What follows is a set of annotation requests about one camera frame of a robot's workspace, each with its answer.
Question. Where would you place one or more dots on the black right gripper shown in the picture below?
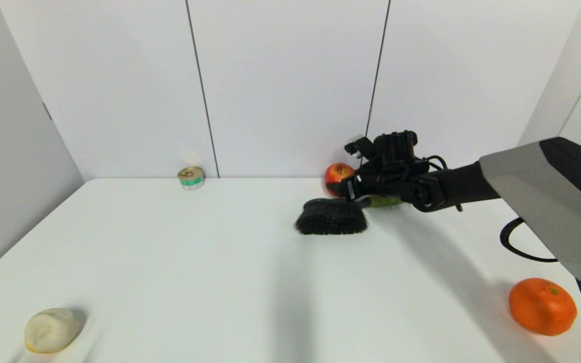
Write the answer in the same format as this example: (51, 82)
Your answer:
(389, 179)

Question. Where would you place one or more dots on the red apple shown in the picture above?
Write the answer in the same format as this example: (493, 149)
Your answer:
(335, 174)

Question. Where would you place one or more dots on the small tin can green label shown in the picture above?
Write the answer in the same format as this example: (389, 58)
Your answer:
(191, 178)

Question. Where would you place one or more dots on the orange mandarin fruit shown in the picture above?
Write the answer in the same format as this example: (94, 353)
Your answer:
(542, 307)

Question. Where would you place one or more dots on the pale steamed bun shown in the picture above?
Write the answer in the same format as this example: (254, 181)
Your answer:
(51, 330)

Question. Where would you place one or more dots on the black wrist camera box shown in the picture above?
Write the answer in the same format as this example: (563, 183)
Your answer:
(396, 145)

